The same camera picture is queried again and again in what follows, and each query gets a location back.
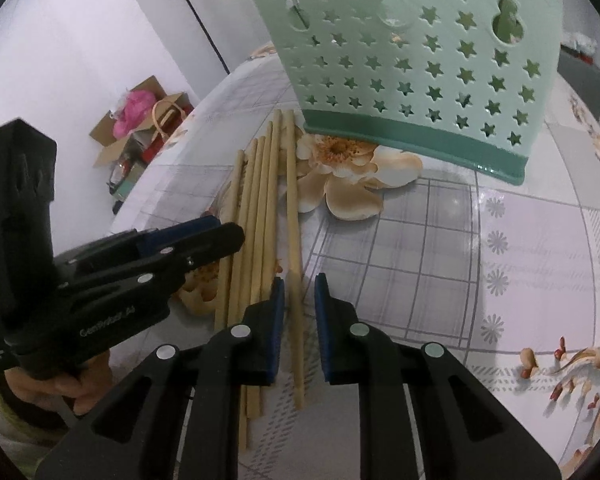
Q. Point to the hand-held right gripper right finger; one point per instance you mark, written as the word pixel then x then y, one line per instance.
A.
pixel 322 320

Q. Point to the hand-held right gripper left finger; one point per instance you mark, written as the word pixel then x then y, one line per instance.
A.
pixel 277 320

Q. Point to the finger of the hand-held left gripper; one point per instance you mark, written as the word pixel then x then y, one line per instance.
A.
pixel 205 247
pixel 180 232

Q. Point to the group of bamboo chopsticks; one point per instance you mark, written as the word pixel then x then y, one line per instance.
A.
pixel 257 210

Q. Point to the green star-holed utensil holder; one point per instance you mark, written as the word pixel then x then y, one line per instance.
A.
pixel 360 122

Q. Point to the person's left forearm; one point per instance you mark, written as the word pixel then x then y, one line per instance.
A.
pixel 20 430

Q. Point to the person's left hand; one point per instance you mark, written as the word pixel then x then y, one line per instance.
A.
pixel 87 385

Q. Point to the red gift bag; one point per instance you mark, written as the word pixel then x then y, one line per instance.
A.
pixel 152 152

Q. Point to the brown cardboard box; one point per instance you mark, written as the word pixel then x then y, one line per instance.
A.
pixel 105 135

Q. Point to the pink plush toy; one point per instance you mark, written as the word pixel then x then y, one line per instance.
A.
pixel 132 110

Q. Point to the white curtain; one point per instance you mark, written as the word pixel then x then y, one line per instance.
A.
pixel 220 10

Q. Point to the grey cabinet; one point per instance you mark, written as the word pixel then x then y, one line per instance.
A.
pixel 580 80

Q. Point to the crumpled white plastic bag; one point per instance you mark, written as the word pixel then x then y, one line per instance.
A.
pixel 580 40

